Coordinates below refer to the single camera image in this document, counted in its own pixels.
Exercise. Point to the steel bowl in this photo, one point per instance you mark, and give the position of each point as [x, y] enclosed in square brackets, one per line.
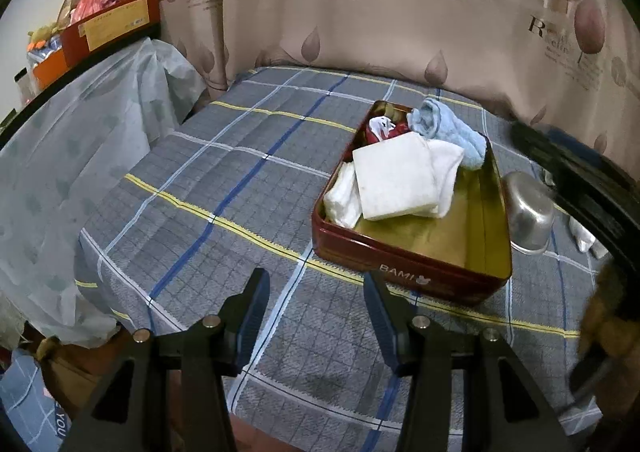
[530, 212]

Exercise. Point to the orange box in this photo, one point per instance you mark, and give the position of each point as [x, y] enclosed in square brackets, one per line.
[47, 69]

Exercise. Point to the blue printed floor mat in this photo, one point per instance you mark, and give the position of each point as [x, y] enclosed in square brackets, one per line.
[25, 397]

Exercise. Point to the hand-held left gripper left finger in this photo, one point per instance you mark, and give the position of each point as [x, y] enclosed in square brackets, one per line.
[252, 317]

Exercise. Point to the white yellow-edged cloth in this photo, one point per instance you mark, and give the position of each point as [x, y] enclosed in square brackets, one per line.
[395, 176]

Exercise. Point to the red tin box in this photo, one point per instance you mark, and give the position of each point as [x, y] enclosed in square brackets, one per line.
[450, 242]

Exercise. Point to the yellow plush toy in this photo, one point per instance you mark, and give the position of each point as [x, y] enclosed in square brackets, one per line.
[42, 34]

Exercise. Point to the beige leaf printed curtain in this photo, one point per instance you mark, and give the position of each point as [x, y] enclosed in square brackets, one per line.
[400, 46]

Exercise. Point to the blue towel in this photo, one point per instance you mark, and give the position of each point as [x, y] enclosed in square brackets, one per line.
[450, 131]

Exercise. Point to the brown bag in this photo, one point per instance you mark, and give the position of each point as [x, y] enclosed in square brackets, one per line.
[75, 372]

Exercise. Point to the translucent plastic cover sheet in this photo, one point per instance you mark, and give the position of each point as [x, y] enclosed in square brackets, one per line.
[75, 156]

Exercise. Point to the red cardboard box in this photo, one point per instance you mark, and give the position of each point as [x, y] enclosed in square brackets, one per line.
[115, 21]

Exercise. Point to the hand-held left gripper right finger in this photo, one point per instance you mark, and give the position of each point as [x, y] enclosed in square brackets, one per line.
[382, 327]

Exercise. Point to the grey plaid bed sheet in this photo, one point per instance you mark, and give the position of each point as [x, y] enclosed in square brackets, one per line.
[225, 182]

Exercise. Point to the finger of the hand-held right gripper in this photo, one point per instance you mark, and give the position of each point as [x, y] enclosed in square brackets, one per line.
[540, 144]

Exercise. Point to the pink plastic bag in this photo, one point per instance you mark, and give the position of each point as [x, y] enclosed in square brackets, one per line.
[95, 1]

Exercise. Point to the plain white towel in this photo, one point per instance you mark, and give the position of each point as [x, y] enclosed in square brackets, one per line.
[342, 202]

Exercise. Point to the fluffy white yellow-trimmed towel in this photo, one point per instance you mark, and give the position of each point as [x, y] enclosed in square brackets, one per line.
[582, 234]

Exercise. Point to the white red ruffled printed cloth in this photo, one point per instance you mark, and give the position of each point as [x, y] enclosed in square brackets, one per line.
[382, 124]

